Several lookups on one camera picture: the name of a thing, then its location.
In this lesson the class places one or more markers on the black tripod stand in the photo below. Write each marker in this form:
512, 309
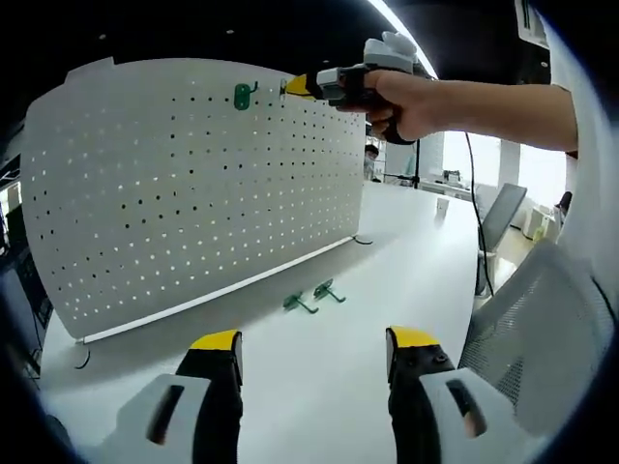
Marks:
415, 162

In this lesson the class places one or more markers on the small white box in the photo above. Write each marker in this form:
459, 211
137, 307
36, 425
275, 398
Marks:
442, 208

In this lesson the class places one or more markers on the square ceiling air conditioner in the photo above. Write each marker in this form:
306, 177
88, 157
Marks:
532, 19

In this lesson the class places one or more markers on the person's right hand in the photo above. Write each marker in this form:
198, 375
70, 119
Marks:
416, 101

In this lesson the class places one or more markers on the person's white shirt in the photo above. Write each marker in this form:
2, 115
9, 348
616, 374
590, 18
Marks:
592, 193

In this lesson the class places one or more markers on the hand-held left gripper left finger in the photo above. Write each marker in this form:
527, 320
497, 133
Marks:
213, 386

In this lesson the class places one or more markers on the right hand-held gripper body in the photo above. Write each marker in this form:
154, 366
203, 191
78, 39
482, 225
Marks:
392, 53

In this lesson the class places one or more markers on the white perforated mounting plate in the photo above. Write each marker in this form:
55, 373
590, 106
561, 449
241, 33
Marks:
169, 203

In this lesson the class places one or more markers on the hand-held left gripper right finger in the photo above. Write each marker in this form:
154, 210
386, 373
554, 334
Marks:
416, 386

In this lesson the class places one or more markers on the long ceiling light strip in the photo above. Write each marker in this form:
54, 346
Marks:
425, 53

